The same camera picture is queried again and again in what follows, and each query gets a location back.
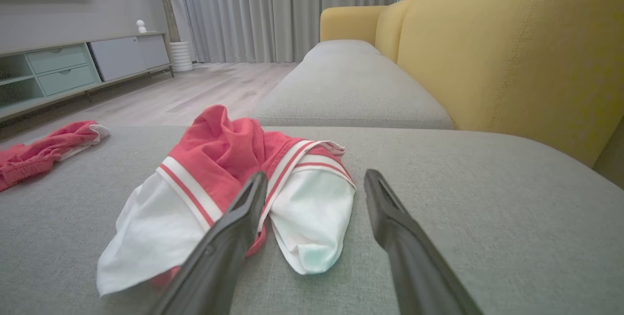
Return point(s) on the grey pleated curtain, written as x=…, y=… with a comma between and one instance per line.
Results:
x=282, y=12

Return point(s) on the small white figurine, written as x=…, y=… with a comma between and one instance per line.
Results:
x=141, y=26

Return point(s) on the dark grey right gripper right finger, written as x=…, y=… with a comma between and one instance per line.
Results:
x=414, y=266

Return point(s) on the red jersey with white sleeves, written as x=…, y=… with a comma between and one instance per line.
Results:
x=214, y=159

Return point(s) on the brown wooden post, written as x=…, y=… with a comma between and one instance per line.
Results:
x=166, y=8

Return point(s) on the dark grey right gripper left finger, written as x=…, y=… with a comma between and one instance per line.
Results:
x=214, y=266

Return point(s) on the red shorts with white stripes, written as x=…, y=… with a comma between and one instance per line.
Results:
x=34, y=156

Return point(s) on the white ribbed vase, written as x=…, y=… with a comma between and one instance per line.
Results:
x=181, y=56

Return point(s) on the grey and green TV cabinet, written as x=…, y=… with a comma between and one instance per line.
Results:
x=122, y=56

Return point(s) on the yellow sofa backrest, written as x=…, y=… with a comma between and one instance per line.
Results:
x=512, y=61

